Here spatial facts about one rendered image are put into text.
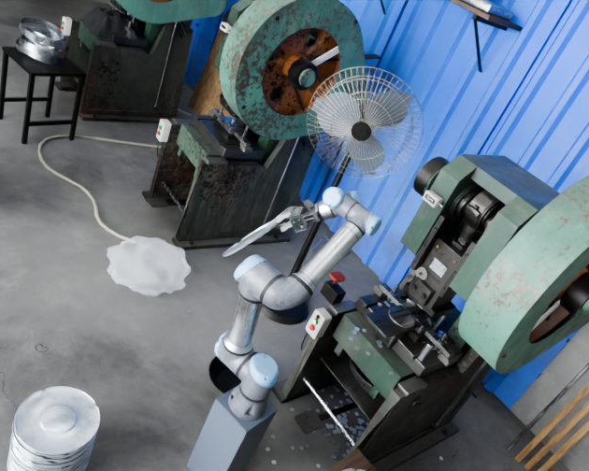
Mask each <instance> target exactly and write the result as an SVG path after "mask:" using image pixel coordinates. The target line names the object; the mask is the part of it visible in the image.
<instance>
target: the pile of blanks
mask: <svg viewBox="0 0 589 471"><path fill-rule="evenodd" d="M14 421H15V420H13V423H12V434H11V437H10V447H9V454H8V458H7V471H86V469H87V465H88V462H89V461H90V457H91V453H92V450H93V443H94V441H95V437H96V434H97V432H96V434H95V435H94V437H93V438H92V439H91V440H90V441H89V442H88V443H87V444H86V445H84V446H83V447H81V448H80V449H78V450H76V449H73V451H72V452H68V453H65V454H58V455H50V454H44V453H40V452H37V451H34V450H31V449H29V448H28V447H27V446H25V445H24V444H23V443H22V442H21V440H20V439H19V437H18V435H19V434H20V433H18V434H17V433H16V431H15V425H14Z"/></svg>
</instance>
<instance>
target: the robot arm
mask: <svg viewBox="0 0 589 471"><path fill-rule="evenodd" d="M303 203H304V206H301V207H298V206H294V207H287V208H286V209H285V210H284V211H282V212H281V214H280V215H279V216H278V217H277V218H276V219H275V220H274V221H273V222H272V224H274V223H277V222H280V221H283V220H284V219H289V221H288V222H284V223H279V224H278V225H276V226H275V228H278V229H281V231H282V232H285V231H286V230H287V229H290V228H293V229H294V231H295V232H296V233H298V232H301V231H304V230H308V229H309V225H310V223H311V222H314V221H317V222H318V221H324V220H329V219H332V220H333V219H334V218H335V217H338V216H342V217H343V218H344V219H346V220H347V222H346V223H345V224H344V225H343V226H342V227H341V228H340V229H339V230H338V231H337V232H336V233H335V234H334V235H333V236H332V237H331V238H330V239H329V240H328V241H327V242H326V243H325V244H324V245H323V246H322V248H321V249H320V250H319V251H318V252H317V253H316V254H315V255H314V256H313V257H312V258H311V259H310V260H309V261H308V262H307V263H306V264H305V265H304V266H303V267H302V268H301V269H300V270H299V271H298V272H297V273H293V274H292V275H291V276H290V277H288V278H286V277H285V276H284V275H283V274H282V273H281V272H280V271H279V270H278V269H276V268H275V267H274V266H273V265H272V264H270V263H269V262H268V261H267V260H266V259H264V258H263V257H261V256H260V255H257V254H256V255H252V256H250V257H249V258H247V259H246V260H245V261H243V262H242V263H241V264H240V265H239V267H238V268H237V270H236V271H235V274H234V278H235V279H236V281H238V282H239V284H238V288H237V292H238V294H239V296H240V297H239V300H238V304H237V310H236V314H235V317H234V320H233V323H232V327H231V330H230V331H227V332H225V333H224V334H223V335H221V337H220V338H219V341H217V343H216V345H215V354H216V356H217V357H218V358H219V360H220V361H221V362H223V363H224V364H225V365H226V366H227V367H228V368H229V369H230V370H231V371H232V372H233V373H234V374H235V375H236V376H237V377H238V378H239V379H240V380H241V383H240V384H239V385H238V386H237V387H235V389H234V390H233V391H232V392H231V394H230V396H229V400H228V403H229V406H230V408H231V410H232V411H233V413H234V414H235V415H236V416H238V417H239V418H241V419H242V420H245V421H256V420H258V419H260V418H261V417H262V416H263V415H264V413H265V412H266V406H267V397H268V395H269V393H270V391H271V389H272V387H273V385H274V384H275V383H276V381H277V377H278V375H279V367H278V365H277V363H276V361H275V360H274V359H273V358H272V357H271V356H269V355H265V354H264V353H257V352H256V351H255V350H254V349H253V346H254V340H253V337H252V336H253V333H254V330H255V327H256V324H257V322H258V319H259V315H260V312H261V309H262V306H263V304H264V305H265V306H267V307H269V308H271V309H275V310H285V309H290V308H293V307H297V306H299V305H301V304H302V303H304V302H305V301H307V300H308V299H309V298H310V297H311V296H312V295H313V294H314V290H313V289H314V288H315V287H316V286H317V285H318V284H319V283H320V281H321V280H322V279H323V278H324V277H325V276H326V275H327V274H328V273H329V272H330V271H331V270H332V269H333V268H334V266H335V265H336V264H337V263H338V262H339V261H340V260H341V259H342V258H343V257H344V256H345V255H346V254H347V253H348V251H349V250H350V249H351V248H352V247H353V246H354V245H355V244H356V243H357V242H358V241H359V240H360V239H361V238H362V236H363V235H364V234H366V235H367V236H373V235H375V234H376V233H377V231H378V230H379V228H380V227H381V218H380V217H378V216H377V215H376V214H375V213H374V212H373V211H371V210H369V209H368V208H366V207H364V206H363V205H362V200H361V197H360V194H359V193H358V191H352V192H348V193H345V192H343V191H342V190H341V189H340V188H336V187H330V188H328V189H327V190H325V192H324V193H323V200H322V201H320V202H319V203H316V204H315V205H314V204H313V203H312V202H310V200H309V199H307V200H305V201H303ZM303 229H304V230H303Z"/></svg>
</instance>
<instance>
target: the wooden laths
mask: <svg viewBox="0 0 589 471"><path fill-rule="evenodd" d="M588 369H589V363H588V364H587V365H586V366H585V367H584V369H583V370H582V371H581V372H580V373H579V374H578V375H577V376H576V377H575V378H574V379H573V380H572V381H571V382H570V383H569V384H568V385H567V386H566V387H565V388H564V389H563V390H562V391H561V392H560V393H559V394H558V395H557V396H556V397H555V398H554V399H553V400H552V402H551V403H550V404H549V405H548V406H546V407H545V408H544V409H543V410H542V411H541V412H540V413H539V414H538V416H537V417H536V418H535V419H534V420H533V421H532V422H531V423H530V424H529V425H528V426H527V427H526V428H525V429H524V430H523V431H522V432H521V433H520V434H519V435H518V436H517V437H516V438H515V439H514V440H513V441H512V442H511V443H510V445H509V446H508V447H507V448H506V450H507V451H510V450H511V449H512V448H513V447H514V445H515V444H516V443H517V442H518V441H519V440H520V439H521V438H522V437H523V436H524V435H525V434H526V433H527V432H528V431H529V430H530V429H531V428H532V427H533V426H534V425H535V424H536V423H537V422H538V421H539V420H540V419H541V418H542V417H543V416H544V414H545V413H546V412H547V411H548V410H549V409H550V408H551V407H552V406H553V405H554V404H555V403H556V402H557V401H558V400H559V399H560V398H561V397H562V396H563V395H564V394H565V393H566V392H567V391H568V390H569V389H570V388H571V387H572V386H573V385H574V384H575V382H576V381H577V380H578V379H579V378H580V377H581V376H582V375H583V374H584V373H585V372H586V371H587V370H588ZM588 393H589V383H588V384H587V385H586V386H585V387H584V388H583V389H582V390H581V391H580V392H579V393H578V394H577V395H576V396H575V397H574V398H573V399H572V400H571V401H570V402H569V403H568V404H567V405H566V406H565V407H564V408H563V409H562V410H561V411H560V412H559V413H558V414H557V415H556V416H555V417H554V418H553V419H552V420H551V421H550V422H549V423H548V424H547V425H546V426H545V427H544V428H543V429H542V430H541V431H540V432H539V433H538V434H537V435H536V436H535V437H534V438H533V439H532V441H531V442H530V443H529V444H528V445H527V446H526V447H525V448H524V449H523V450H522V451H521V452H520V453H519V454H518V455H517V456H516V457H515V458H514V459H515V460H516V461H517V462H518V463H519V462H520V461H521V460H522V459H523V458H524V457H525V456H526V455H527V454H528V453H529V452H530V451H531V450H532V449H533V448H534V447H535V446H536V445H537V444H538V443H539V442H540V441H541V440H542V439H543V438H544V437H545V436H546V435H547V434H548V433H550V432H551V430H552V429H553V428H554V427H555V426H556V425H557V424H558V423H559V422H560V421H561V420H562V419H564V418H565V417H566V415H567V414H568V413H569V412H570V411H571V410H572V409H573V408H574V407H575V406H576V405H578V404H579V403H580V401H581V400H582V399H583V398H584V397H585V396H586V395H587V394H588ZM588 412H589V402H588V403H587V404H586V405H585V406H584V407H583V408H582V409H581V410H580V411H579V412H578V413H577V414H576V415H575V416H574V417H573V418H572V419H571V420H570V421H569V422H568V423H567V424H566V425H565V426H564V427H563V428H562V429H561V430H560V431H559V432H558V433H557V434H556V435H555V436H554V437H553V438H552V439H551V440H550V441H549V442H548V443H547V444H546V445H545V446H544V447H543V448H542V449H541V450H540V451H539V452H538V453H537V454H536V455H535V456H534V457H533V458H532V459H531V460H530V461H529V462H528V463H527V464H526V465H525V466H524V467H525V468H526V470H527V471H529V470H530V469H531V468H532V467H533V466H534V465H535V464H536V463H537V462H538V461H539V460H540V459H541V458H542V457H543V456H544V455H545V454H546V453H547V452H548V451H549V450H550V449H551V448H553V447H554V446H555V445H556V444H557V443H558V442H559V441H560V440H561V439H562V438H563V437H564V436H565V435H566V434H567V433H568V432H569V431H570V430H571V429H572V428H573V427H574V426H575V425H576V424H577V423H578V422H579V421H580V420H581V419H582V418H583V417H584V416H585V415H586V414H587V413H588ZM588 431H589V421H588V422H587V423H586V424H585V425H584V426H583V427H582V428H581V429H580V430H579V431H578V432H577V433H576V434H575V435H574V436H573V437H572V438H571V439H570V440H569V441H567V442H566V443H565V444H564V445H563V446H562V447H561V448H560V449H559V450H558V451H557V452H556V453H555V454H554V455H553V456H552V457H551V458H550V459H549V460H548V461H547V462H546V463H545V464H544V465H543V466H542V467H541V468H540V469H539V470H538V471H547V470H548V469H549V468H551V467H552V466H553V465H554V464H555V463H556V462H557V461H558V460H559V459H560V458H561V457H562V456H563V455H564V454H565V453H566V452H567V451H568V450H569V449H570V448H571V447H572V446H574V445H575V444H576V443H577V442H578V441H579V440H580V439H581V438H582V437H583V436H584V435H585V434H586V433H587V432H588Z"/></svg>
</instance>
